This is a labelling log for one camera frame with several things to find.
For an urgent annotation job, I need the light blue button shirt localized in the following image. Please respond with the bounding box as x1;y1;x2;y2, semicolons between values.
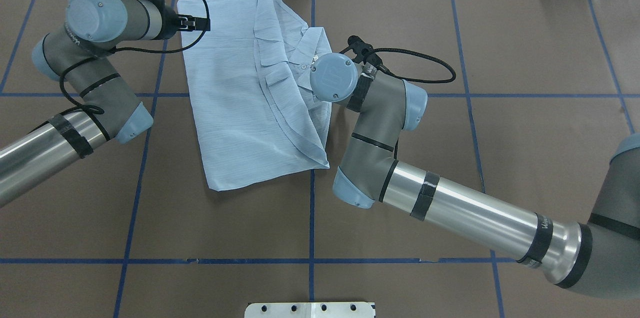
183;0;332;192

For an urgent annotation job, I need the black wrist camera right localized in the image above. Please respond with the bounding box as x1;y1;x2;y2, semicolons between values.
347;35;385;71

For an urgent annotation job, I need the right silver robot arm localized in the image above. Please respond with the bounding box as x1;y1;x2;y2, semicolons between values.
310;53;640;299

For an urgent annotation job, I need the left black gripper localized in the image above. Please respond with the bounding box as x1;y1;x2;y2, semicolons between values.
158;8;211;40

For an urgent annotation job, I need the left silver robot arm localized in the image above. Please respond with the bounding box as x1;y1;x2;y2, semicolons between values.
1;0;211;206

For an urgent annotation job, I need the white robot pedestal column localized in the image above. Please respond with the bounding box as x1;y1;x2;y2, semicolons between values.
244;301;377;317

